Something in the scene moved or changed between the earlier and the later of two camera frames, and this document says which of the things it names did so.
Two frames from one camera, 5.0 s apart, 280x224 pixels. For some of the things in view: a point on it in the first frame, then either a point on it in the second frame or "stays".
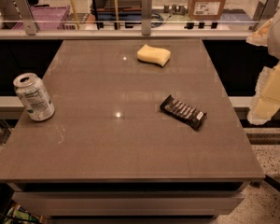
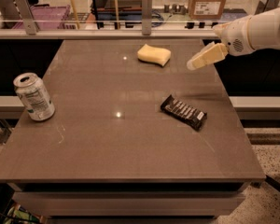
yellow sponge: (159, 56) stays
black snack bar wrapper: (182, 112) stays
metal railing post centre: (147, 13) stays
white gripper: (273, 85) -> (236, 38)
